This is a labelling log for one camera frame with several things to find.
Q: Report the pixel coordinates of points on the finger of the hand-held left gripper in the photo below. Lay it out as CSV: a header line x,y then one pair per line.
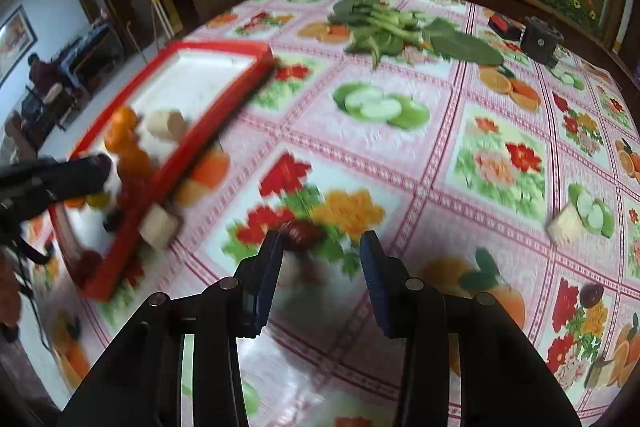
x,y
75,176

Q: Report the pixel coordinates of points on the large green leaf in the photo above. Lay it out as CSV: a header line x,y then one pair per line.
x,y
465,43

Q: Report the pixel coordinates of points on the framed wall picture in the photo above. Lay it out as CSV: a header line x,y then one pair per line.
x,y
15,42

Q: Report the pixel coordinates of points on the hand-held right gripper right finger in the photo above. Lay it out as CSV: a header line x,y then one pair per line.
x,y
376,292

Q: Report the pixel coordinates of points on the fruit print tablecloth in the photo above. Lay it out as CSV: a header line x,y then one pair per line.
x,y
400,167

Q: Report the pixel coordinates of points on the red tomato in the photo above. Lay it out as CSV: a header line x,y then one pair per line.
x,y
89,266

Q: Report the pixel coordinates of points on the bunch of leafy greens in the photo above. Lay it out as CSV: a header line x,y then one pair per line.
x,y
380,27

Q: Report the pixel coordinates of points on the dark purple round fruit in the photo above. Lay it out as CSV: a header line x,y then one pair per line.
x,y
113,220

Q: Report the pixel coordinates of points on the mandarin orange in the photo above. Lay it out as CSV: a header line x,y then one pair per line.
x,y
122,124
135,159

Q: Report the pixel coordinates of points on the dark red date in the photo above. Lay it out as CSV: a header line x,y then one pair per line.
x,y
302,233

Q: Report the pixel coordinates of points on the person's left hand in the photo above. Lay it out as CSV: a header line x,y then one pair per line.
x,y
7,292

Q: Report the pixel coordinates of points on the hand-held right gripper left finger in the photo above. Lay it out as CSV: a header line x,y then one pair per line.
x,y
260,292

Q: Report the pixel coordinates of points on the red and black device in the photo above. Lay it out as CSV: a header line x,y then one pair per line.
x,y
504,26

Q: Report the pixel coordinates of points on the red rimmed white tray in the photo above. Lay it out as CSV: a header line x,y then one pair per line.
x,y
200,72

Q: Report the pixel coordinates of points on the dark desk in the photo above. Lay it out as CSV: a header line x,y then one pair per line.
x,y
87,49

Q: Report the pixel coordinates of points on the black box device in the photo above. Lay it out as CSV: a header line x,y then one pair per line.
x,y
541,40

